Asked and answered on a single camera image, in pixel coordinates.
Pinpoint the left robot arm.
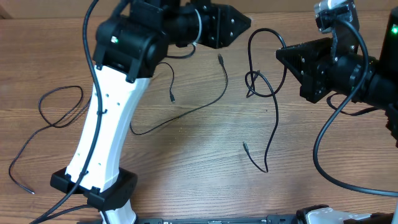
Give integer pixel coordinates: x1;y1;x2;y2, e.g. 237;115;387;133
50;1;251;223

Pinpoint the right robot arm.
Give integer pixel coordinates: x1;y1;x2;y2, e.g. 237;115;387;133
276;1;397;197

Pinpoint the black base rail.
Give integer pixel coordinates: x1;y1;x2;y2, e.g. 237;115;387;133
77;213;299;224

